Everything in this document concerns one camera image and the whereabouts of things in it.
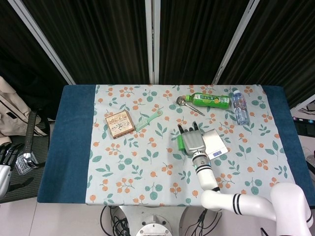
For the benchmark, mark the black curtain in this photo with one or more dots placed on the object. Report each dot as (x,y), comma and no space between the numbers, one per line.
(98,37)

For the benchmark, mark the white and silver robot base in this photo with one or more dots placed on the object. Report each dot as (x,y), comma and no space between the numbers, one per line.
(153,225)

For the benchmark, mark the clear plastic packaging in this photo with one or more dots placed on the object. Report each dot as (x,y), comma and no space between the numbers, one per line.
(23,164)

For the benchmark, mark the blue table cover cloth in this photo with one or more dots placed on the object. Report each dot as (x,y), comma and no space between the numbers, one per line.
(69,137)

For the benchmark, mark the beige bag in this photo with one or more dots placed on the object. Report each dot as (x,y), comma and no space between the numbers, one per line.
(12,108)

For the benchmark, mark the green tea bottle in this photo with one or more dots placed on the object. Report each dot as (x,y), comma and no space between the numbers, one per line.
(209,100)

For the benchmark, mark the light green brush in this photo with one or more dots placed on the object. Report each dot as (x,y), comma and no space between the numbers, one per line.
(152,117)

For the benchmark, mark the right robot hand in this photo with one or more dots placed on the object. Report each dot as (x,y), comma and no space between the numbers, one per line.
(194,142)

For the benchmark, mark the brown printed cardboard box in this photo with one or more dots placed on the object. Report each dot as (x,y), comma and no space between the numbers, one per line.
(119,125)

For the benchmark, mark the metal spoon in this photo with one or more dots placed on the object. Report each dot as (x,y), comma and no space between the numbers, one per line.
(180,100)

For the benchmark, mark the silver digital kitchen scale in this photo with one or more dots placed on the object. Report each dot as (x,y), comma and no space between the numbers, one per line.
(214,142)

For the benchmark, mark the white frame pole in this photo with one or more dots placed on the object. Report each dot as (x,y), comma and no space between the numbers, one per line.
(44,41)
(235,41)
(152,41)

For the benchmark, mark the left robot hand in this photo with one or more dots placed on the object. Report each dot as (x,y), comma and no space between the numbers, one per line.
(5,172)

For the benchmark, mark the floral white tablecloth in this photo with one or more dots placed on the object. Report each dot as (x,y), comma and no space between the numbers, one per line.
(147,147)

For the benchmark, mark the clear water bottle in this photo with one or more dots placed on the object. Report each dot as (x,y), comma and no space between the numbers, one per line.
(240,108)

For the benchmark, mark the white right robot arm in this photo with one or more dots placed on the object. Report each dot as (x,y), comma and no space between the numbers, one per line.
(206,177)

